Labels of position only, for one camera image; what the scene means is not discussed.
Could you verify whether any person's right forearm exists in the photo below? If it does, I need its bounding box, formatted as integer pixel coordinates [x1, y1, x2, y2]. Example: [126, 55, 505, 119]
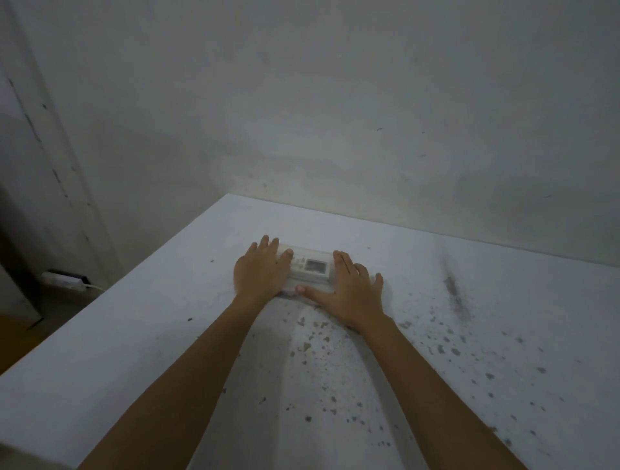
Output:
[358, 314, 529, 470]

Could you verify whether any white power strip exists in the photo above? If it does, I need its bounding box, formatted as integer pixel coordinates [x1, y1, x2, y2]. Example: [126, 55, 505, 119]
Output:
[41, 271, 89, 292]

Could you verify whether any person's right hand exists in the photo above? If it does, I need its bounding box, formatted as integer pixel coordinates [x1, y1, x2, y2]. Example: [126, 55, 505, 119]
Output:
[295, 250, 388, 331]

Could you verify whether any white table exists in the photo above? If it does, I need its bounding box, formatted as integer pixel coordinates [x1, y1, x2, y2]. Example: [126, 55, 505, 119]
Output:
[0, 193, 620, 470]

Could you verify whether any person's left hand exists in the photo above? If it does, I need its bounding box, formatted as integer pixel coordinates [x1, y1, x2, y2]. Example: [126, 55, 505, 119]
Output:
[232, 235, 295, 305]

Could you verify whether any white remote control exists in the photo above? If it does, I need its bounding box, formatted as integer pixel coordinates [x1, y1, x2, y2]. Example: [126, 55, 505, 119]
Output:
[285, 247, 336, 285]

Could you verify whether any person's left forearm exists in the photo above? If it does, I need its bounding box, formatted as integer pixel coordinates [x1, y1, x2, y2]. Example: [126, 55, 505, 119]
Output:
[77, 292, 275, 470]

